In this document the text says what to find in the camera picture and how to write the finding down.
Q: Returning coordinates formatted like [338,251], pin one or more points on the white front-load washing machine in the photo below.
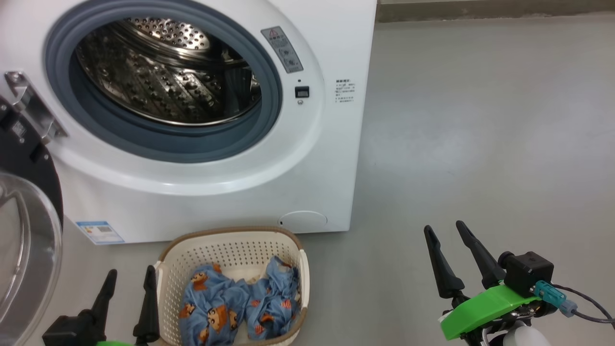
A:
[317,158]

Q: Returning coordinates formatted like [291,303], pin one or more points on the round white filter cover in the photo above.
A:
[302,221]

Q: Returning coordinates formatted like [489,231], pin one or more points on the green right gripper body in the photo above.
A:
[480,310]

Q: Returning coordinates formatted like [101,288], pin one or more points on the grey warning label sticker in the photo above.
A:
[282,49]

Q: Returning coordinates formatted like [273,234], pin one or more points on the perforated steel drum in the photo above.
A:
[163,72]

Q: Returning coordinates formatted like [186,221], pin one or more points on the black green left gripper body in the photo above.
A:
[72,331]

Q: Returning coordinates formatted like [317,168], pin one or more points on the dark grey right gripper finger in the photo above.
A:
[444,274]
[483,262]

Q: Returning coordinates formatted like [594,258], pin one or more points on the blue cartoon print garment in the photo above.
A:
[271,298]
[211,307]

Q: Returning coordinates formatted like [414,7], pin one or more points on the black door lock socket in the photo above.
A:
[302,92]

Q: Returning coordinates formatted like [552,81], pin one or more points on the metal door hinge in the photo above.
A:
[33,108]

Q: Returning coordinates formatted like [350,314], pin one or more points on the blue energy label sticker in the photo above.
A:
[100,232]

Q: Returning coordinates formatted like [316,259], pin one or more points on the grey rubber door gasket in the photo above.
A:
[192,142]

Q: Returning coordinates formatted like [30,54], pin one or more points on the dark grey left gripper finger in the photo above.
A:
[149,312]
[104,300]

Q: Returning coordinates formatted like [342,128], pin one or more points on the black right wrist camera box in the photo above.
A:
[526,271]

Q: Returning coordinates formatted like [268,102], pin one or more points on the cream plastic laundry basket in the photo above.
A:
[230,250]

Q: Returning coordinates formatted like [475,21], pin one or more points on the round glass washing machine door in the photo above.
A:
[29,230]

